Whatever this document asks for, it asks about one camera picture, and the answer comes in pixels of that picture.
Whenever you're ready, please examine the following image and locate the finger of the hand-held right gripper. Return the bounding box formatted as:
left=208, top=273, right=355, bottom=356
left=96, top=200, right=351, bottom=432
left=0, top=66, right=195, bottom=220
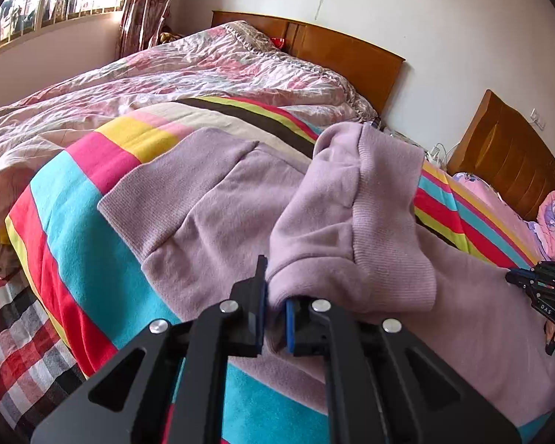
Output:
left=505, top=266, right=537, bottom=293

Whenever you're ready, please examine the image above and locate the white power strip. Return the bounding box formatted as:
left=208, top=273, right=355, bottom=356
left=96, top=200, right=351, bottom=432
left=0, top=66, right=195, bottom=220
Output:
left=424, top=143, right=450, bottom=168

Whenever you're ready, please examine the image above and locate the red plaid sheet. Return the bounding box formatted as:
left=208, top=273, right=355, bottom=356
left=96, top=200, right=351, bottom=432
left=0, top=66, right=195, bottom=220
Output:
left=0, top=263, right=90, bottom=431

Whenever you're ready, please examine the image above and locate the right wooden headboard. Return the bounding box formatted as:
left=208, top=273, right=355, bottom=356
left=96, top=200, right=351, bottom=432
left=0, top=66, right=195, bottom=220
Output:
left=446, top=89, right=555, bottom=223

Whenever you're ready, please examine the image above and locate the colourful striped blanket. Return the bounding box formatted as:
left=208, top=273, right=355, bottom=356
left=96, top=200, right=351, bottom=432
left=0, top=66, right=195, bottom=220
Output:
left=4, top=95, right=555, bottom=444

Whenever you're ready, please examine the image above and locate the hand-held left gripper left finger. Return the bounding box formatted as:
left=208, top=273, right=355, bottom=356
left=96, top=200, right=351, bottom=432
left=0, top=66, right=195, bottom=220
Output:
left=30, top=255, right=268, bottom=444

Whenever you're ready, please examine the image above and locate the pink floral curtain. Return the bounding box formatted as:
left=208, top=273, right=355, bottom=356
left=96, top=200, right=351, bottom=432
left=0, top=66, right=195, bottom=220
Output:
left=115, top=0, right=188, bottom=58

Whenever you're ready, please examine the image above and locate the plain wooden headboard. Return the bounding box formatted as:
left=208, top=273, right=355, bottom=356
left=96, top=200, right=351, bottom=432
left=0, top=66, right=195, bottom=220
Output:
left=211, top=10, right=406, bottom=118

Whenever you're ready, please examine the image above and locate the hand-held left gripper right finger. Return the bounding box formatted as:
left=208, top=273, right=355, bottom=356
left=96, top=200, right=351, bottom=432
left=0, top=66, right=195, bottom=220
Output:
left=285, top=297, right=522, bottom=444

